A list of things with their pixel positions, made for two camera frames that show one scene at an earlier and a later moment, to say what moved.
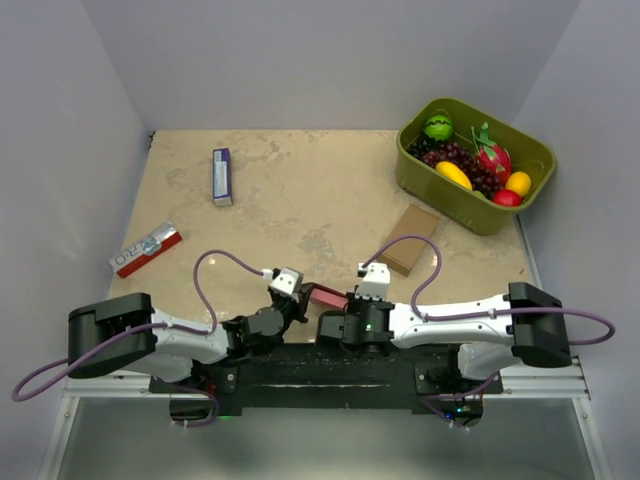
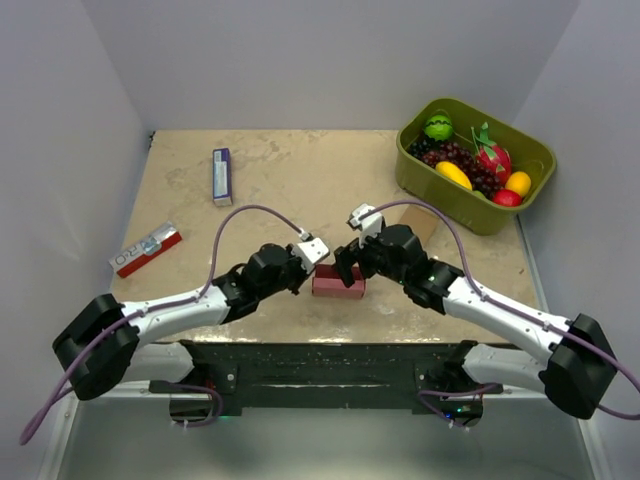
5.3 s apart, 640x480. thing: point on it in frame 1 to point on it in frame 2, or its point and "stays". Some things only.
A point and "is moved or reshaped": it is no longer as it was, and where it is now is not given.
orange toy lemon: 519,182 stays
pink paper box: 328,296 is moved or reshaped
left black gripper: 300,307 to 302,270
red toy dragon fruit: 494,158 stays
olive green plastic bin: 453,198 stays
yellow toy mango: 453,171 stays
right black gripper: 355,301 to 347,257
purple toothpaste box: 221,177 stays
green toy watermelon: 438,127 stays
